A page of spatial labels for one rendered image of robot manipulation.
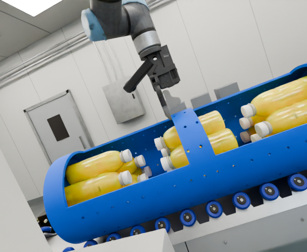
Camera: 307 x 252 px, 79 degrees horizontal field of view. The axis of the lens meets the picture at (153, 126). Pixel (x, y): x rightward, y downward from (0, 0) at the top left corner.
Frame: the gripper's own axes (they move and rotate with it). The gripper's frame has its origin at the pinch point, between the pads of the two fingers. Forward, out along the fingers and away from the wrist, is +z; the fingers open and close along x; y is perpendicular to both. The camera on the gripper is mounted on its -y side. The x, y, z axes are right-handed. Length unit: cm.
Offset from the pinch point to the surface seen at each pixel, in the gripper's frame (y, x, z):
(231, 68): 139, 308, -12
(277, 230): 16.0, -13.0, 36.1
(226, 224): 4.5, -11.8, 31.3
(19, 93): -299, 353, -137
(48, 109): -246, 343, -78
